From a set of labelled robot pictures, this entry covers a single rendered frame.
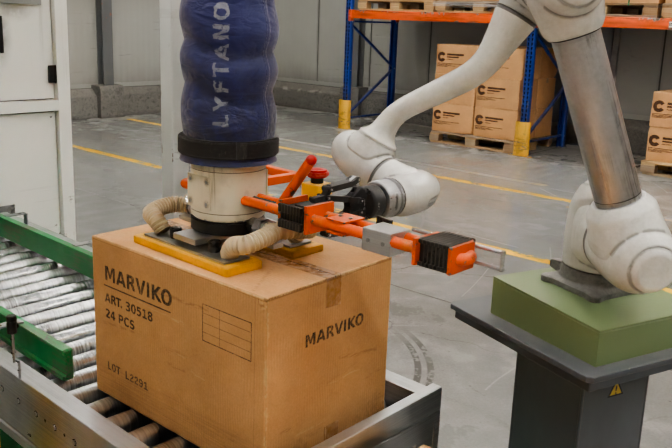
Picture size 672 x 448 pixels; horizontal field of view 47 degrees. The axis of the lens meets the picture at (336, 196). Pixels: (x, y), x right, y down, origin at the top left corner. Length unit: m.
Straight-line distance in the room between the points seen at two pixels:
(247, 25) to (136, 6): 10.33
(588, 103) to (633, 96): 8.51
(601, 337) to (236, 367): 0.79
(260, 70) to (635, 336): 1.02
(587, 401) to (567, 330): 0.23
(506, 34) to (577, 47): 0.20
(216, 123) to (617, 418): 1.22
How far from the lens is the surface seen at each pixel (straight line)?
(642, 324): 1.91
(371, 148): 1.86
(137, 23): 11.98
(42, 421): 2.05
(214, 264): 1.65
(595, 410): 2.06
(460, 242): 1.38
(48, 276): 3.00
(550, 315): 1.91
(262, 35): 1.67
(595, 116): 1.70
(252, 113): 1.68
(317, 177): 2.28
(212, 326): 1.65
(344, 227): 1.51
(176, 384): 1.81
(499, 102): 9.47
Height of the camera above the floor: 1.47
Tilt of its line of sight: 13 degrees down
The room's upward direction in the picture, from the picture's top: 2 degrees clockwise
